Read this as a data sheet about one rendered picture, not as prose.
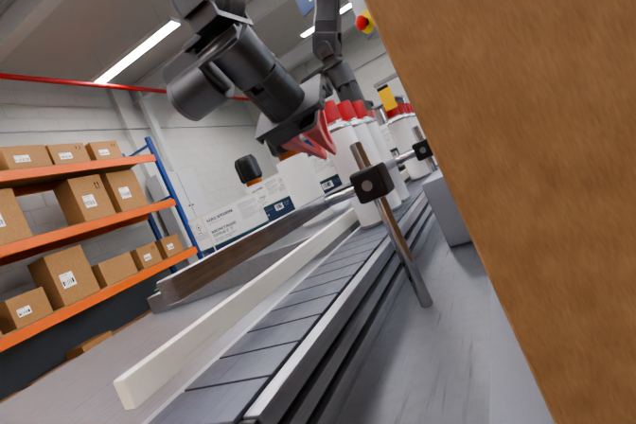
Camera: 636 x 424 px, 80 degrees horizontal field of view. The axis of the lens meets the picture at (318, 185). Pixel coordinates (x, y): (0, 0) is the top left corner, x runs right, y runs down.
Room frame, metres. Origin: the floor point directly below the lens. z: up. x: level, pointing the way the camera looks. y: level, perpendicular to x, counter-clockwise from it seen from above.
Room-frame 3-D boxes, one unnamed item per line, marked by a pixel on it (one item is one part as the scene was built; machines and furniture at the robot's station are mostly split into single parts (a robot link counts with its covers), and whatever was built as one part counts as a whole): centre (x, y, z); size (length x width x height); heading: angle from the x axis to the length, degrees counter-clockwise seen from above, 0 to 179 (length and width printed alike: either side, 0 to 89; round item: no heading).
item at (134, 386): (0.71, -0.08, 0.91); 1.07 x 0.01 x 0.02; 153
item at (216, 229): (1.04, 0.26, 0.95); 0.20 x 0.20 x 0.14
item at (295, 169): (1.01, 0.04, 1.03); 0.09 x 0.09 x 0.30
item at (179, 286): (0.68, -0.15, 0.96); 1.07 x 0.01 x 0.01; 153
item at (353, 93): (0.92, -0.16, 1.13); 0.10 x 0.07 x 0.07; 153
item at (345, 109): (0.65, -0.09, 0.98); 0.05 x 0.05 x 0.20
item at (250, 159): (1.38, 0.21, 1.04); 0.09 x 0.09 x 0.29
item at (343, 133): (0.59, -0.06, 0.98); 0.05 x 0.05 x 0.20
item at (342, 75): (0.92, -0.16, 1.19); 0.07 x 0.06 x 0.07; 67
